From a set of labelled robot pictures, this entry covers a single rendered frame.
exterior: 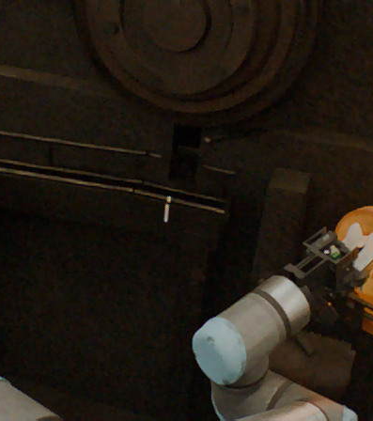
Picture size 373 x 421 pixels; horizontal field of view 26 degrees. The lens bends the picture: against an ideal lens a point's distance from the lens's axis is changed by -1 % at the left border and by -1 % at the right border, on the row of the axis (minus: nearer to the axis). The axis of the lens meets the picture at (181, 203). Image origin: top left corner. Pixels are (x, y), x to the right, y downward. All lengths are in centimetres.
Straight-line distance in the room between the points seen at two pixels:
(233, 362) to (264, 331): 7
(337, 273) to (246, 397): 23
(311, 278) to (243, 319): 13
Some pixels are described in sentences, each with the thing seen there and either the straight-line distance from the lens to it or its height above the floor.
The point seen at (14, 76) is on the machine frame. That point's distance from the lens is 180.
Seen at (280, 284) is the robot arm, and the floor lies 84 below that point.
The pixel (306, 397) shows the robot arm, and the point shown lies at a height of 71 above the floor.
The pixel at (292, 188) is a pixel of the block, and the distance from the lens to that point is 157.
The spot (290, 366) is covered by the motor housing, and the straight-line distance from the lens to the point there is 160.
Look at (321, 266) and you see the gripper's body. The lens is 122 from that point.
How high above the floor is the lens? 150
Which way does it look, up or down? 29 degrees down
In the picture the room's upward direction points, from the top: 6 degrees clockwise
